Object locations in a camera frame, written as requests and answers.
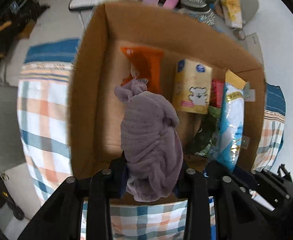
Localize blue white long packet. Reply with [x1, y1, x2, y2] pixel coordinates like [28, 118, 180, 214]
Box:
[209, 70, 246, 173]

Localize green snack bag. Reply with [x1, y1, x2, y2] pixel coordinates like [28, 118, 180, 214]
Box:
[185, 106, 221, 158]

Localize purple towel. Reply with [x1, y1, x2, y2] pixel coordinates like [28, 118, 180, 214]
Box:
[114, 79, 183, 202]

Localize orange snack bag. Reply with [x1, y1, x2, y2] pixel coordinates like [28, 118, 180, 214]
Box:
[121, 47, 164, 94]

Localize red snack bag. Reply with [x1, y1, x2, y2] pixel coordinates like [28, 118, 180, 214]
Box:
[209, 79, 224, 108]

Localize yellow tissue pack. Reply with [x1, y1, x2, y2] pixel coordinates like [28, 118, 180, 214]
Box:
[172, 59, 213, 114]

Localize plaid checkered tablecloth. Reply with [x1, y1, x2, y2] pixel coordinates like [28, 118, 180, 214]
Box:
[16, 38, 286, 240]

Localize blue printed cardboard box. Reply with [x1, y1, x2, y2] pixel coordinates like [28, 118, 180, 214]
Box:
[67, 1, 266, 179]

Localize yellow packet on chair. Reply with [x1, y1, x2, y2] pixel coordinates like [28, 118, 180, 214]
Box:
[221, 0, 242, 29]

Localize patterned sneakers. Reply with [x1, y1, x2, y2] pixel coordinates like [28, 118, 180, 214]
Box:
[178, 0, 216, 26]

